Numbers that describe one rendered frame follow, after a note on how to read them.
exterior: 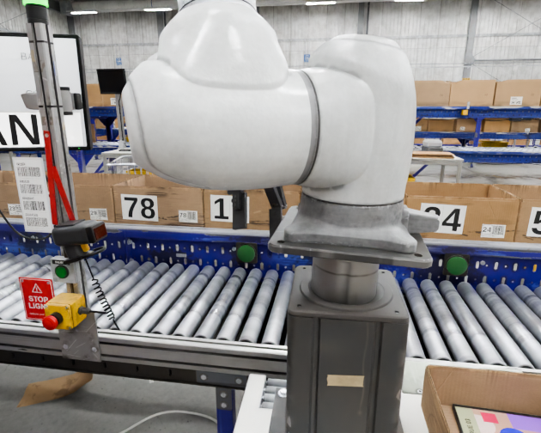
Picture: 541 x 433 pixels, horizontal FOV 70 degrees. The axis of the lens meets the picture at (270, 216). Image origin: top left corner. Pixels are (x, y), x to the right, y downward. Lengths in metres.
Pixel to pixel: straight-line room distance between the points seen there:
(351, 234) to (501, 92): 5.92
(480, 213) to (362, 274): 1.05
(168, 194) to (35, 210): 0.62
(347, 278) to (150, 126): 0.35
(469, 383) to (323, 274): 0.46
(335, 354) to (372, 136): 0.32
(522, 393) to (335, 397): 0.46
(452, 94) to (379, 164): 5.70
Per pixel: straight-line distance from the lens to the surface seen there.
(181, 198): 1.63
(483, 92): 6.32
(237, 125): 0.44
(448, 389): 0.97
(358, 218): 0.54
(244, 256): 1.54
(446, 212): 1.58
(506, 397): 1.01
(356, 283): 0.61
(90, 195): 1.82
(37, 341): 1.37
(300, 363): 0.64
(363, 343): 0.62
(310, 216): 0.57
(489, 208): 1.62
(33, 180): 1.16
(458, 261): 1.57
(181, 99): 0.44
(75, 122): 1.22
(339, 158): 0.50
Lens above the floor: 1.36
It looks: 16 degrees down
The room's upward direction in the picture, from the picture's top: straight up
